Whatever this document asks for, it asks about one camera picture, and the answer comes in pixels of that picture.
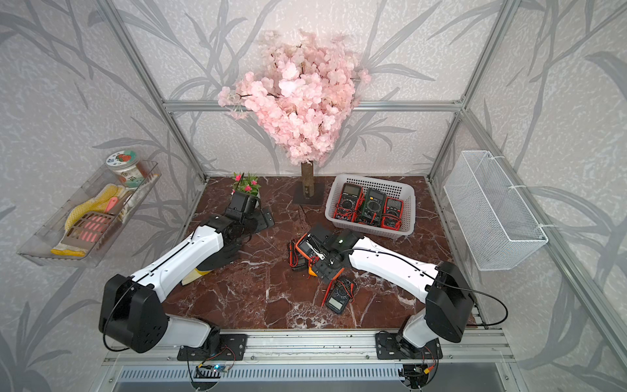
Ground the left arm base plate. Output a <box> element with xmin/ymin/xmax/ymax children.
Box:
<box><xmin>177</xmin><ymin>334</ymin><xmax>248</xmax><ymax>362</ymax></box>

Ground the green circuit board left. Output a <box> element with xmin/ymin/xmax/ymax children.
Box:
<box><xmin>193</xmin><ymin>363</ymin><xmax>233</xmax><ymax>380</ymax></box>

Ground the red ANENG DT9205A multimeter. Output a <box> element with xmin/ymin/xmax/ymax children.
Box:
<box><xmin>332</xmin><ymin>183</ymin><xmax>363</xmax><ymax>222</ymax></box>

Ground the small black multimeter front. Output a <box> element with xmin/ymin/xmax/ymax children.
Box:
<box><xmin>323</xmin><ymin>276</ymin><xmax>357</xmax><ymax>315</ymax></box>

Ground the white plastic perforated basket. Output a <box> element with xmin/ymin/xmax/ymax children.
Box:
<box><xmin>325</xmin><ymin>174</ymin><xmax>416</xmax><ymax>239</ymax></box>

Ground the small potted pink flower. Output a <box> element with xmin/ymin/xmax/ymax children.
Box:
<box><xmin>231</xmin><ymin>173</ymin><xmax>261</xmax><ymax>197</ymax></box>

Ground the white wire mesh wall basket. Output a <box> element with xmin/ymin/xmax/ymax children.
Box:
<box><xmin>444</xmin><ymin>150</ymin><xmax>549</xmax><ymax>271</ymax></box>

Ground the large green multimeter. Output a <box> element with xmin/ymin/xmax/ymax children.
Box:
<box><xmin>356</xmin><ymin>188</ymin><xmax>387</xmax><ymax>227</ymax></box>

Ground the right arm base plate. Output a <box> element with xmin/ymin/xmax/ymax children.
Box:
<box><xmin>375</xmin><ymin>328</ymin><xmax>442</xmax><ymax>360</ymax></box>

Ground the pink cherry blossom tree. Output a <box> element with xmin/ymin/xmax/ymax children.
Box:
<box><xmin>218</xmin><ymin>30</ymin><xmax>371</xmax><ymax>196</ymax></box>

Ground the aluminium front rail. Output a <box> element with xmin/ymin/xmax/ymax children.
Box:
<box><xmin>100</xmin><ymin>329</ymin><xmax>515</xmax><ymax>367</ymax></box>

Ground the small black clamp multimeter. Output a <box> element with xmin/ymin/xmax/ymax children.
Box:
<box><xmin>287</xmin><ymin>239</ymin><xmax>308</xmax><ymax>271</ymax></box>

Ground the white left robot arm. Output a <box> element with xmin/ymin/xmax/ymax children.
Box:
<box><xmin>98</xmin><ymin>191</ymin><xmax>274</xmax><ymax>357</ymax></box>

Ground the clear acrylic wall shelf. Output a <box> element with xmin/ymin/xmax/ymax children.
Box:
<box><xmin>17</xmin><ymin>160</ymin><xmax>161</xmax><ymax>268</ymax></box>

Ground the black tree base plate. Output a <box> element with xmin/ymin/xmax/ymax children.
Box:
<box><xmin>292</xmin><ymin>181</ymin><xmax>325</xmax><ymax>206</ymax></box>

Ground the pink grid brush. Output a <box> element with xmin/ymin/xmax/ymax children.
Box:
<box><xmin>50</xmin><ymin>197</ymin><xmax>119</xmax><ymax>257</ymax></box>

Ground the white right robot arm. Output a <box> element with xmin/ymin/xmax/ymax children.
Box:
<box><xmin>295</xmin><ymin>225</ymin><xmax>475</xmax><ymax>351</ymax></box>

